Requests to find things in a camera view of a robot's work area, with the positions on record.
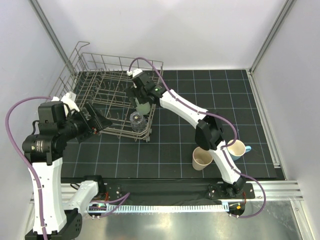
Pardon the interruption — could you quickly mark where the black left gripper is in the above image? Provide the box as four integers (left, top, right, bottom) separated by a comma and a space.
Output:
59, 101, 112, 142

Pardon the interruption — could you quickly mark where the light green cup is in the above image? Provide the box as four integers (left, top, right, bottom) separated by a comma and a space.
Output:
135, 98, 151, 115

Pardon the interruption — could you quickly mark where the large clear faceted glass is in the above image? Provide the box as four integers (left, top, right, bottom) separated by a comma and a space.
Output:
129, 111, 147, 133

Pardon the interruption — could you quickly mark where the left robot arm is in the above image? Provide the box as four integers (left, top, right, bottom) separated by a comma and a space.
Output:
22, 100, 112, 240

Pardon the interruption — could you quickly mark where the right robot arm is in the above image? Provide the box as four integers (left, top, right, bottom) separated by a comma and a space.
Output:
125, 69, 246, 198

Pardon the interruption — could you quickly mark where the black gridded mat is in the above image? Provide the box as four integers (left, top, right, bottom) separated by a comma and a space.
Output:
61, 70, 279, 179

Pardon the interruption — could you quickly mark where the beige cup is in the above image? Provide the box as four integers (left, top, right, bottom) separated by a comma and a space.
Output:
192, 147, 213, 171

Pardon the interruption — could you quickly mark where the blue mug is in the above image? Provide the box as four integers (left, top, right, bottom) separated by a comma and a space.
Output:
227, 139, 252, 161

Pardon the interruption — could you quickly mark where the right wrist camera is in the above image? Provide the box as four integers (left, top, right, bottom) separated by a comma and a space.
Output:
126, 68, 144, 80

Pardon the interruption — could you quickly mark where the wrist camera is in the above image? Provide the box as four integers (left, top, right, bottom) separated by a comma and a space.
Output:
51, 91, 80, 116
126, 68, 144, 80

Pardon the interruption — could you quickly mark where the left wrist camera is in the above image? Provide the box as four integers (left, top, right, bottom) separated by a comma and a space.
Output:
51, 91, 80, 116

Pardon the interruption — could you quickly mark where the grey wire dish rack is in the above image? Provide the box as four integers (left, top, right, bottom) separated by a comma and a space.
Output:
50, 41, 160, 142

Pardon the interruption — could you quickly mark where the white cable duct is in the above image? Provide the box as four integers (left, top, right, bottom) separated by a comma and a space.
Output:
87, 202, 229, 214

